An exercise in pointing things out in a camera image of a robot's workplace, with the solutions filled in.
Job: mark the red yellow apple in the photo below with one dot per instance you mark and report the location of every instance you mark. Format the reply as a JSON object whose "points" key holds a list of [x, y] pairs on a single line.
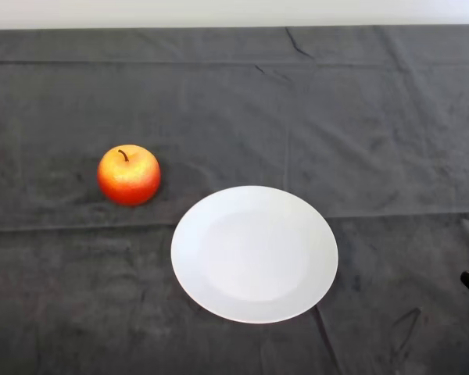
{"points": [[129, 179]]}

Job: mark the white round plate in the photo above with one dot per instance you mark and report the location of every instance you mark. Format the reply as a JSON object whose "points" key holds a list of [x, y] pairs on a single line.
{"points": [[254, 256]]}

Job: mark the black table cloth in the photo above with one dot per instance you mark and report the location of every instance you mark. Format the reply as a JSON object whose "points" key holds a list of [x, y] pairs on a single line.
{"points": [[234, 109]]}

